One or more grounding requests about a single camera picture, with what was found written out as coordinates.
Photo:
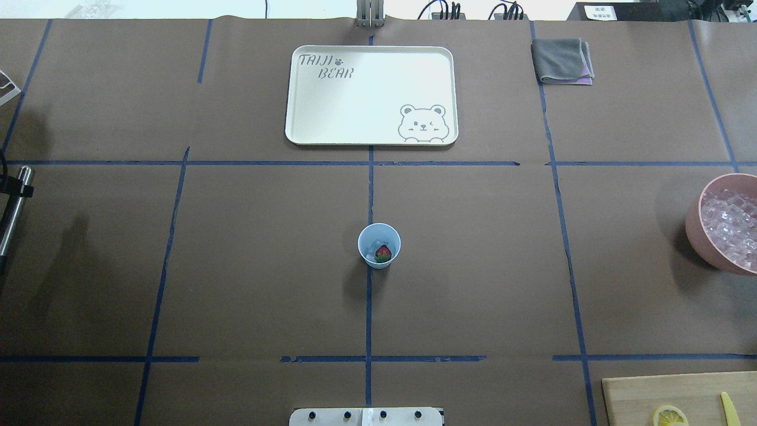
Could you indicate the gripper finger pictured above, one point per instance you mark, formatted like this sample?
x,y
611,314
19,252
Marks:
x,y
12,186

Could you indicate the steel muddler with black tip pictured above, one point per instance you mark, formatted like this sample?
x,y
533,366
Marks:
x,y
11,215

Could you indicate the red strawberry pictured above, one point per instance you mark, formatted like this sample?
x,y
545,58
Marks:
x,y
383,254

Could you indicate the light blue plastic cup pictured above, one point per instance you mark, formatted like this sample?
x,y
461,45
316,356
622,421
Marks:
x,y
383,232

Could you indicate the pile of ice cubes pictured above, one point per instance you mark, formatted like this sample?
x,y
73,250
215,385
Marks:
x,y
729,219

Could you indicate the clear plastic bag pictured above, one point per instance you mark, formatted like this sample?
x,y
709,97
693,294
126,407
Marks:
x,y
93,10

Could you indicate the cream bear tray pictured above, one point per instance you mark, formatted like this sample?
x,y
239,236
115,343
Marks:
x,y
372,96

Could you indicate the grey folded cloth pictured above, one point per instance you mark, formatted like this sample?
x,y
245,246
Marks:
x,y
562,61

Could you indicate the black power strip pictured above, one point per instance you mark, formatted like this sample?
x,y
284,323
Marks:
x,y
641,11

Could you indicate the wooden cutting board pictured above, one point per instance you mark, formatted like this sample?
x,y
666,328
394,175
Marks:
x,y
633,400

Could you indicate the lemon slice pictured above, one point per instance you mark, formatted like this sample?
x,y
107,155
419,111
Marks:
x,y
669,415

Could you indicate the pink bowl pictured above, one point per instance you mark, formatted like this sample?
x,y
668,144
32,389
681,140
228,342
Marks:
x,y
694,228

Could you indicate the yellow knife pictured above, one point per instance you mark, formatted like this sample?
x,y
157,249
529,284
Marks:
x,y
730,412

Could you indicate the aluminium frame post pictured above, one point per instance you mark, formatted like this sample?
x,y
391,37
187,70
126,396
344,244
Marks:
x,y
370,13

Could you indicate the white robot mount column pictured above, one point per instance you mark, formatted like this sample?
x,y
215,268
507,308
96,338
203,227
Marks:
x,y
423,415

